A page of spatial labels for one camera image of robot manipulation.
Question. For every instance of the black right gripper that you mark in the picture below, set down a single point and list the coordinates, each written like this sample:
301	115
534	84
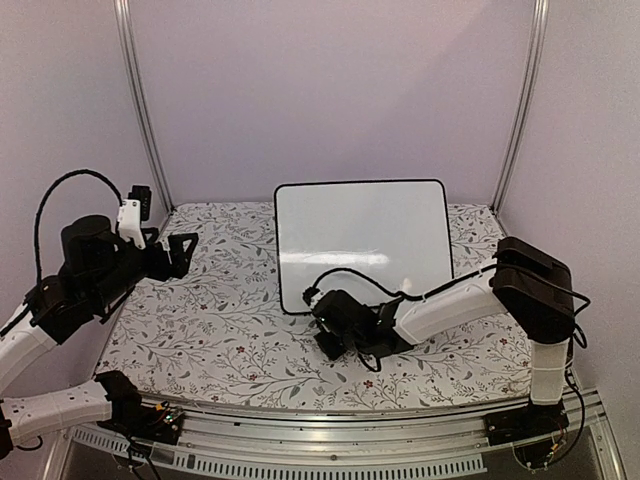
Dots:
332	351

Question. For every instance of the aluminium frame post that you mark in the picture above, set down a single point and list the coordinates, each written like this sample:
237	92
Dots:
133	72
532	66

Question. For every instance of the floral patterned table mat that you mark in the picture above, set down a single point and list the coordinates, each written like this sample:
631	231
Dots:
219	335

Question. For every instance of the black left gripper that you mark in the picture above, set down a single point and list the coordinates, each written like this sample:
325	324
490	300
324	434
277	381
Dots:
178	265

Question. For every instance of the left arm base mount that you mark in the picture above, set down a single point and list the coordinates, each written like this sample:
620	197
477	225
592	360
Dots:
160	423

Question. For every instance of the left aluminium frame post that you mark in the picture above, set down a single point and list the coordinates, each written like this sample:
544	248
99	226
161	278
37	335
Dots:
133	72

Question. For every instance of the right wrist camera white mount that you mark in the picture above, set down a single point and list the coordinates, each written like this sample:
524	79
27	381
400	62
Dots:
311	296

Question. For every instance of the front aluminium rail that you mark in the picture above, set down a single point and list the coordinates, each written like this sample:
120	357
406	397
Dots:
222	442

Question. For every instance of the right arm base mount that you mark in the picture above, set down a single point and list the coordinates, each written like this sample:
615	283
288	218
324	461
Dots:
537	432

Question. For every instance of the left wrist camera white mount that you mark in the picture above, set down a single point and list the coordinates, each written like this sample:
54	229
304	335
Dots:
134	210

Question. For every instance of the right aluminium frame post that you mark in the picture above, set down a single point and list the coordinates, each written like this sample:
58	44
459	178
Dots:
532	66

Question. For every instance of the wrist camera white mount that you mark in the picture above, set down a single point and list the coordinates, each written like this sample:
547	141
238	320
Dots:
134	210
311	296

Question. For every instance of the white whiteboard black frame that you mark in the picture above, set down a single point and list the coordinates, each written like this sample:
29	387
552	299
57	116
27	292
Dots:
369	238

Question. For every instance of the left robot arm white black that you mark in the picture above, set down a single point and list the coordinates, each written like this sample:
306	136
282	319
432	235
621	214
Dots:
99	272

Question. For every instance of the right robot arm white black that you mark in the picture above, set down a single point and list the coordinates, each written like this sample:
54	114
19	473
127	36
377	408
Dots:
531	286

